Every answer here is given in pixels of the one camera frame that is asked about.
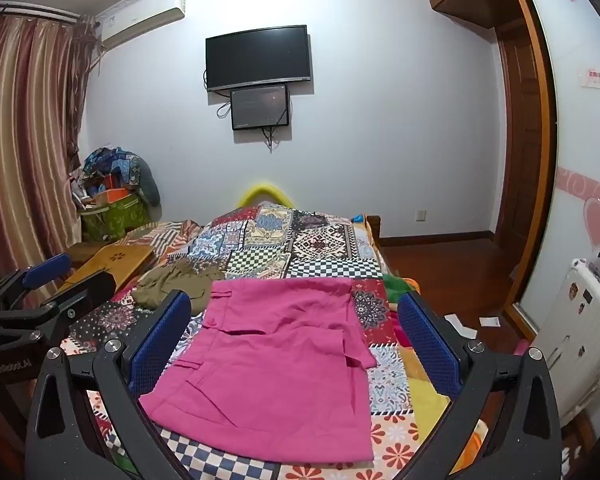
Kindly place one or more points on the patchwork printed blanket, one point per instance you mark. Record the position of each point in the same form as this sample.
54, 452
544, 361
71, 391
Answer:
325, 250

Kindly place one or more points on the yellow curved tube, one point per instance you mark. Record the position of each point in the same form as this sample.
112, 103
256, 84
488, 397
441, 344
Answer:
265, 194

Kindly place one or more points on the curtain rail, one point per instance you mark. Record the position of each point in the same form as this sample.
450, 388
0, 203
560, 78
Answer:
35, 11

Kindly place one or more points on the black wall television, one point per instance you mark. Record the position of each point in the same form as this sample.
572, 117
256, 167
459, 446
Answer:
257, 57

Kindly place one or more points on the white radiator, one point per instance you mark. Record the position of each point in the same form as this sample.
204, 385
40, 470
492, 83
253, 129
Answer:
575, 320

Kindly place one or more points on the striped orange bed sheet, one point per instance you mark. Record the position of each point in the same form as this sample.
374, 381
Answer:
170, 235

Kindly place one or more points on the red white wall label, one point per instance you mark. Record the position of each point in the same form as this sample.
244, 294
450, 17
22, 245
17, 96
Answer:
594, 78

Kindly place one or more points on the dark wooden stool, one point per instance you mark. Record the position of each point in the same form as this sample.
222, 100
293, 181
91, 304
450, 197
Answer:
87, 252

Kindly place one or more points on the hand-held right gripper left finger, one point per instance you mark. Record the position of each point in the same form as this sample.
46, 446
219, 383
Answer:
162, 340

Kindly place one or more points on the pink pants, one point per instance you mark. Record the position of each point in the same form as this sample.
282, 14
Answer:
280, 355

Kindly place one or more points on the pile of patterned cloths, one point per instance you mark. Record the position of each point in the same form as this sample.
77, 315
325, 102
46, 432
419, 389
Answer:
117, 170

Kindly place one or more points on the pink heart wall sticker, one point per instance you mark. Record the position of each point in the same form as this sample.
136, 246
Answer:
597, 210

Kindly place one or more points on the wooden bed frame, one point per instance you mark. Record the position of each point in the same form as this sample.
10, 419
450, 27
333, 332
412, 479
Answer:
372, 227

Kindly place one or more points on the white paper scrap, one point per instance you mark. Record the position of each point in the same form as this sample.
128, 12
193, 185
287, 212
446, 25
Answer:
490, 321
460, 325

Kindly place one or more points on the white wall outlet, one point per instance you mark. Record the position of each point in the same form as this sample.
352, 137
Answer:
421, 215

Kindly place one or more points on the green patterned bag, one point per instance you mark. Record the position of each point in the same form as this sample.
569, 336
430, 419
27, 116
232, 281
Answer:
114, 217

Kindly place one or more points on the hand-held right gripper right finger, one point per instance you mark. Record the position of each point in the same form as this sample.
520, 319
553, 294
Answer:
427, 340

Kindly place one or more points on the striped pink beige curtain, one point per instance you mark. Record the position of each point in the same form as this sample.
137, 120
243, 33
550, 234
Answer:
25, 150

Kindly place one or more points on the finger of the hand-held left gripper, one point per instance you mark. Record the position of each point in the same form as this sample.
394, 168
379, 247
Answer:
80, 295
47, 270

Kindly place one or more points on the white air conditioner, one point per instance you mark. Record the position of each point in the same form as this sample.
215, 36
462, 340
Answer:
140, 17

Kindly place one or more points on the wooden lap desk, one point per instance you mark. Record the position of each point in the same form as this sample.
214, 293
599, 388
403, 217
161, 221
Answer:
112, 260

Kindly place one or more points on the small blue item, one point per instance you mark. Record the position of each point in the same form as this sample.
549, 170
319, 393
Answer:
358, 218

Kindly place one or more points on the olive green pants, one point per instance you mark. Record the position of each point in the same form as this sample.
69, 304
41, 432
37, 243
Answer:
180, 282

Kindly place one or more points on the small black wall monitor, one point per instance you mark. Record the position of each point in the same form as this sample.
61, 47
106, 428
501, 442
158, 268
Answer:
259, 107

